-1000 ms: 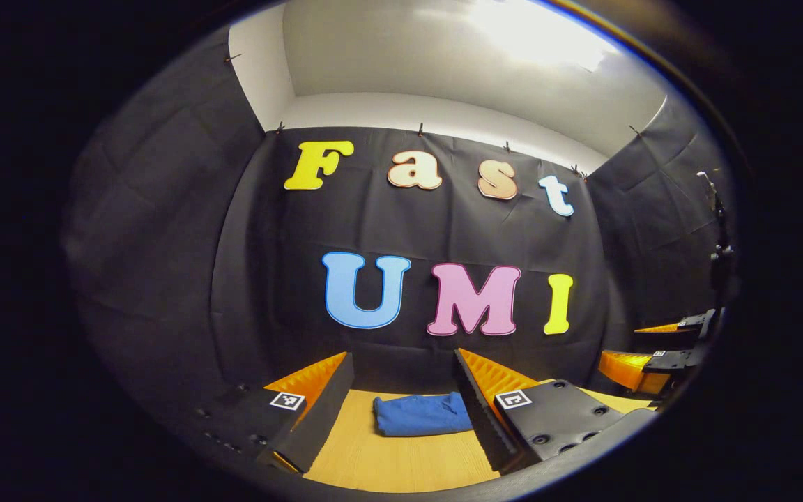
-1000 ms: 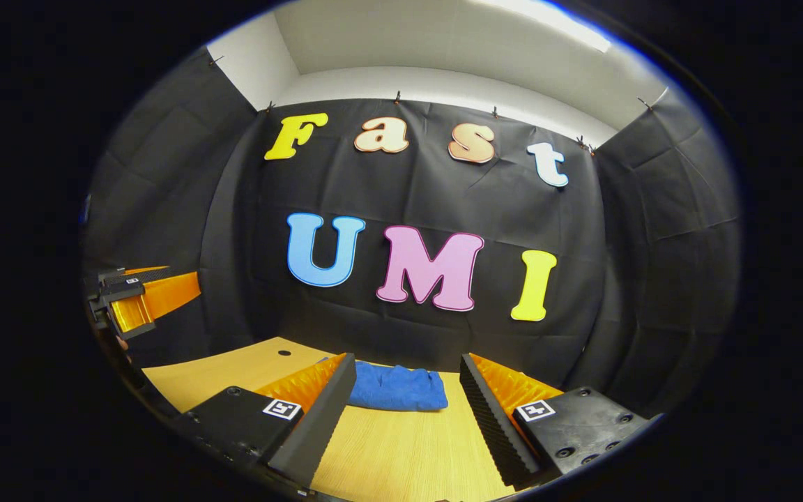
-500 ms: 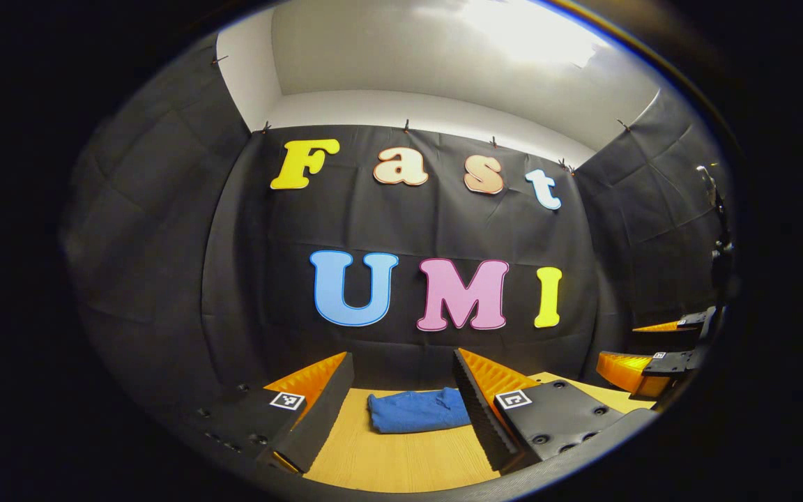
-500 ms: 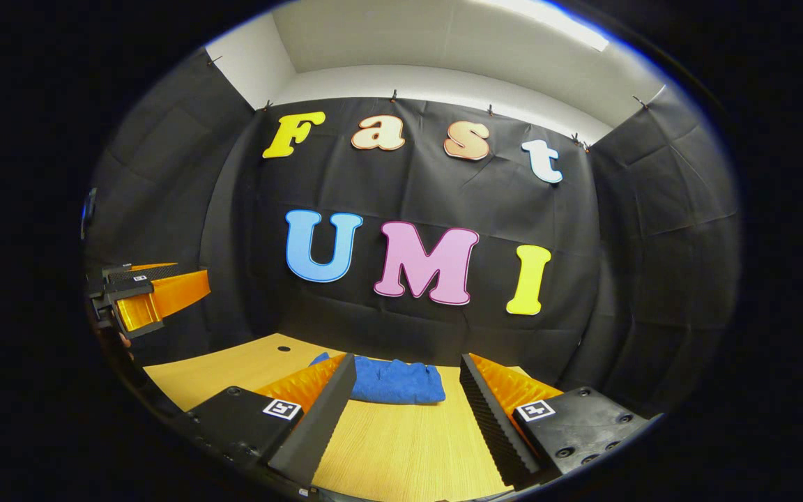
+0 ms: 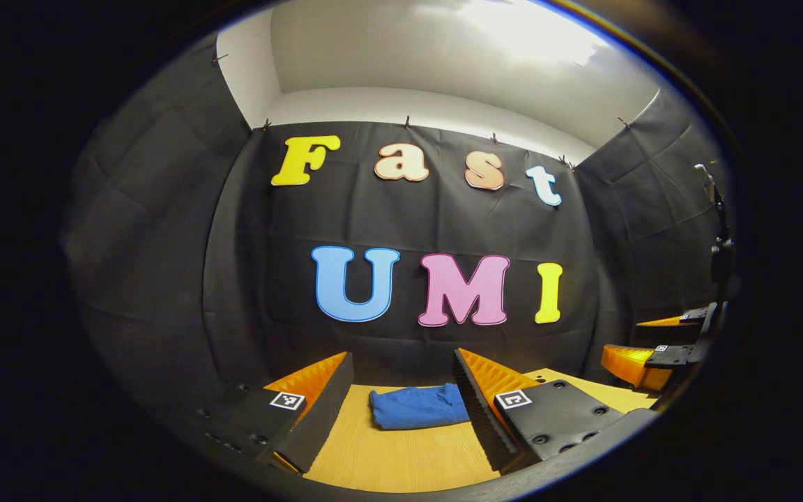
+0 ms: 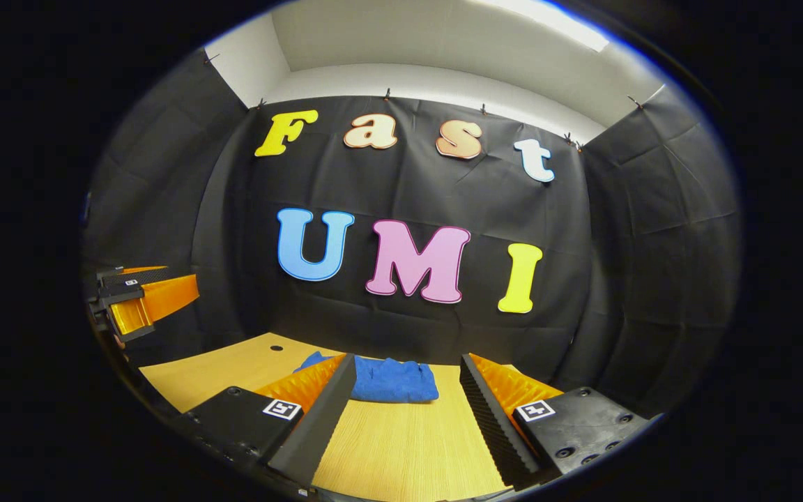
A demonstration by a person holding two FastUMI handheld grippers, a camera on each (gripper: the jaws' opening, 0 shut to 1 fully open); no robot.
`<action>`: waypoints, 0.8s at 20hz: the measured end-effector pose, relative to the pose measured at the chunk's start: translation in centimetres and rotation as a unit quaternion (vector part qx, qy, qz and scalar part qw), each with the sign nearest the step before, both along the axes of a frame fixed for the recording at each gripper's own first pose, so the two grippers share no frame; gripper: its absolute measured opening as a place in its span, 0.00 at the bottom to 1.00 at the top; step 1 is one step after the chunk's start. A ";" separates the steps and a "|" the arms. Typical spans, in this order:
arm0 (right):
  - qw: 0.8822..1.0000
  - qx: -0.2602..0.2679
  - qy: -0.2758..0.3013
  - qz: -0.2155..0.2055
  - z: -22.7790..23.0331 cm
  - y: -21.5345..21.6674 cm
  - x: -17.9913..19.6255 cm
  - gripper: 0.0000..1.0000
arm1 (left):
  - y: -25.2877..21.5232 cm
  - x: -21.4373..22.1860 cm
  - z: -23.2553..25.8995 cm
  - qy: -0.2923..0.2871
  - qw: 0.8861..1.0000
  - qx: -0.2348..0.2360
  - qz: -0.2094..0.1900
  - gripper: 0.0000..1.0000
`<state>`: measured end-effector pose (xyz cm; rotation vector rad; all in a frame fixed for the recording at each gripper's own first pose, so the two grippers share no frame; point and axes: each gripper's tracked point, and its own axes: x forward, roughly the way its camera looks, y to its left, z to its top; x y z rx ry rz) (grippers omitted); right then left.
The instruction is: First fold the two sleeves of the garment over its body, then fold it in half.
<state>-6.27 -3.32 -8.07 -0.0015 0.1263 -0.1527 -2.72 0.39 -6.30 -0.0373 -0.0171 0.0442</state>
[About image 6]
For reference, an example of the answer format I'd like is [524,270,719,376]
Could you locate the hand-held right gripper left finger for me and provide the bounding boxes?
[178,353,358,487]

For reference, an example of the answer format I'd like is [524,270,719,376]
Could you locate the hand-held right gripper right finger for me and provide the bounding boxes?
[459,353,655,491]

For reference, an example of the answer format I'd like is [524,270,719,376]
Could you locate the blue button jacket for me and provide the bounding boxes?
[293,351,440,404]

